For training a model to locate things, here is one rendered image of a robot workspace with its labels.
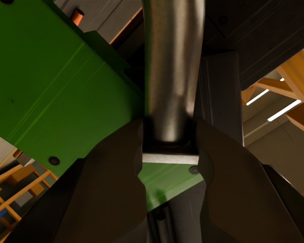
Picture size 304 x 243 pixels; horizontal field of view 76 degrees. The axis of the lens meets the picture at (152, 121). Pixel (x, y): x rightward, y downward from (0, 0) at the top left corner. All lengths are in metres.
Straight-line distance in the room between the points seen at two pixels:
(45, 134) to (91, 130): 0.04
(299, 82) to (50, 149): 0.92
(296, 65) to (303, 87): 0.09
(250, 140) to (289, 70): 6.75
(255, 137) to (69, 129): 7.56
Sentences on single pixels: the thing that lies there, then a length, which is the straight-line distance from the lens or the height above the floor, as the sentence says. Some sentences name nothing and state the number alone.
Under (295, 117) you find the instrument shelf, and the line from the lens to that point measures 0.71.
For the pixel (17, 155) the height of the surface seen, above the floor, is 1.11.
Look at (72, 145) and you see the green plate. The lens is 0.18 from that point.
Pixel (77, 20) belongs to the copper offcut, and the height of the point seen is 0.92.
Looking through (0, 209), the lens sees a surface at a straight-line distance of 5.80.
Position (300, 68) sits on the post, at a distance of 0.98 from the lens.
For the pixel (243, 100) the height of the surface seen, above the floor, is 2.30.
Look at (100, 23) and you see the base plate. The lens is 0.70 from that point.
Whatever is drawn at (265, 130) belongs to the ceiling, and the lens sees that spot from 7.67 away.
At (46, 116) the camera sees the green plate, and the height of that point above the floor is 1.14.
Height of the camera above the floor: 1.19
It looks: 5 degrees up
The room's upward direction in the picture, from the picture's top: 139 degrees clockwise
